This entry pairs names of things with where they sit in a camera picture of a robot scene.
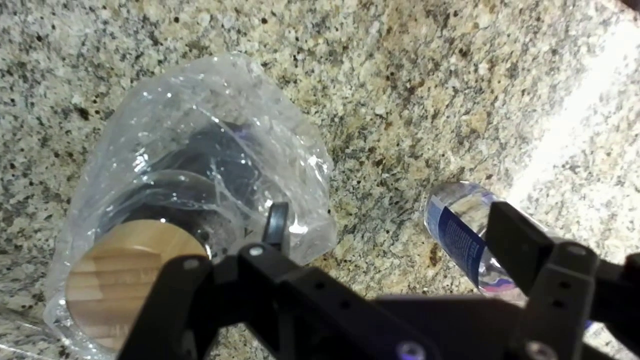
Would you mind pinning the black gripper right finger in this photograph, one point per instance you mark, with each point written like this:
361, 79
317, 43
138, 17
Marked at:
520, 246

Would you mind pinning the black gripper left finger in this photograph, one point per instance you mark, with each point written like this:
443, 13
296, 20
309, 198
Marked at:
276, 226

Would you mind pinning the clear plastic bag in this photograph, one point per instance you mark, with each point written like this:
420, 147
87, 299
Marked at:
289, 151

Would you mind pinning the right Fiji water bottle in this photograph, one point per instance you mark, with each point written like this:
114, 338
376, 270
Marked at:
456, 218

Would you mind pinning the black bottle with wooden cap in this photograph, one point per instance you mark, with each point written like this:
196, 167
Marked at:
196, 201

